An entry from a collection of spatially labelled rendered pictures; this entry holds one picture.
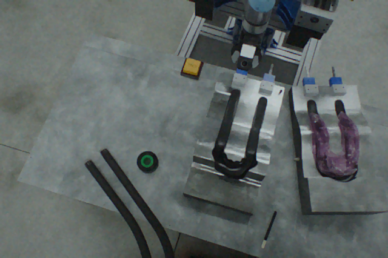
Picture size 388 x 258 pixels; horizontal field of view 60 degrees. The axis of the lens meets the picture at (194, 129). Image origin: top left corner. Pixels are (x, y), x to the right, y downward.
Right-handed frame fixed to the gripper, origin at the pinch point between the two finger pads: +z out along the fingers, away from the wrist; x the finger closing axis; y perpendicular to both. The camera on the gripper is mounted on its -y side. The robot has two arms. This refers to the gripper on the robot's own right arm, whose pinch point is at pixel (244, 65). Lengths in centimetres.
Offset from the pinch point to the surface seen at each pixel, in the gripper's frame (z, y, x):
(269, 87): 9.2, -1.1, -11.6
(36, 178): 21, -58, 64
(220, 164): 13.5, -34.4, -1.7
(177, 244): 101, -65, 10
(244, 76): 9.2, 0.9, -1.2
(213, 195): 14.9, -45.8, -2.4
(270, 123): 12.6, -14.0, -15.7
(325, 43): 101, 96, -50
